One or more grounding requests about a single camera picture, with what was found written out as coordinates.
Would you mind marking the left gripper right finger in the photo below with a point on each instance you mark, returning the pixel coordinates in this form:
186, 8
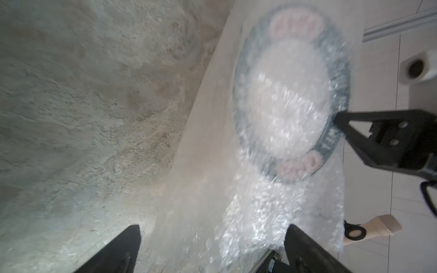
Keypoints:
307, 256

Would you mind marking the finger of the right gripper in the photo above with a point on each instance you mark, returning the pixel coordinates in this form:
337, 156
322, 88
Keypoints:
398, 141

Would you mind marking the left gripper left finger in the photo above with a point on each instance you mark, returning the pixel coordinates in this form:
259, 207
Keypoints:
118, 256

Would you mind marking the bubble wrap sheet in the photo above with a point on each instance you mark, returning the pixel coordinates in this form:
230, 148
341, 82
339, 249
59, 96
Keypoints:
218, 213

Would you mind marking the green rimmed plate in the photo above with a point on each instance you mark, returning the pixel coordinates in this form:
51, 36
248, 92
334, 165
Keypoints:
291, 78

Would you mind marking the beige foam microphone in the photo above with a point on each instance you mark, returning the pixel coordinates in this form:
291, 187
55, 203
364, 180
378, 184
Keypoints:
379, 226

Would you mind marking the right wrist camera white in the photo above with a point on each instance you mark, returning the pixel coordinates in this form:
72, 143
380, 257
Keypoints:
419, 68

